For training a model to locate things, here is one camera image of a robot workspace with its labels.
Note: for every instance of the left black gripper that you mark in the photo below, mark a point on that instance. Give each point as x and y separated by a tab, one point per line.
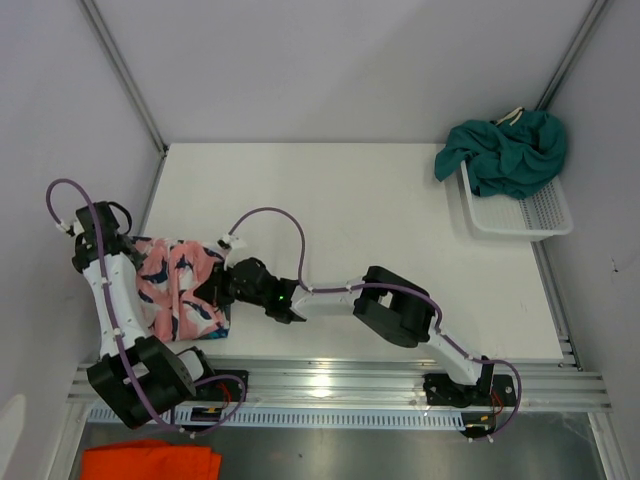
138	258

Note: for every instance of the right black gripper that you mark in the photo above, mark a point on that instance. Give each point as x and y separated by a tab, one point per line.
214	289

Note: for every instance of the pink patterned shorts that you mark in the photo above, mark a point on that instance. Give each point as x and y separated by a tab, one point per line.
171	272

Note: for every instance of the teal green shorts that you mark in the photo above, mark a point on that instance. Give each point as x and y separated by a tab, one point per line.
516	156

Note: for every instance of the patterned orange blue shorts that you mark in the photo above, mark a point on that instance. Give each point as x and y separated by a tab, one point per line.
221	326

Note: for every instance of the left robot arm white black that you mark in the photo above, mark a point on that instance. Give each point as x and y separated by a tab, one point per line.
135	368

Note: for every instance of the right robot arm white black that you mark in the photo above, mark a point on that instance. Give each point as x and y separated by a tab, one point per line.
395	309

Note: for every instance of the folded orange shorts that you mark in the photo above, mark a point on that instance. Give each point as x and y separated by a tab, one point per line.
150	459

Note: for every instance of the white plastic basket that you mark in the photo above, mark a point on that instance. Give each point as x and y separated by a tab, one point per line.
541	216

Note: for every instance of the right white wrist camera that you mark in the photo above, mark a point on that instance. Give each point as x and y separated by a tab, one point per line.
233	250

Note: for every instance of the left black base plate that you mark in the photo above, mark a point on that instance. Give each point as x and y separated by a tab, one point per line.
221	386

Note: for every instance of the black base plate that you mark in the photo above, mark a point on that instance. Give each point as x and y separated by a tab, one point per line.
440	390
221	386

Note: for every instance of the white slotted cable duct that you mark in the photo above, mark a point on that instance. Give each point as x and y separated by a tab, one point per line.
200	417

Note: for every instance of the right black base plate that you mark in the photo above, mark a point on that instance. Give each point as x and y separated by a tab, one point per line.
440	390

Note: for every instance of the aluminium mounting rail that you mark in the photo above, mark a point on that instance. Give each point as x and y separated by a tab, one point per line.
397	385

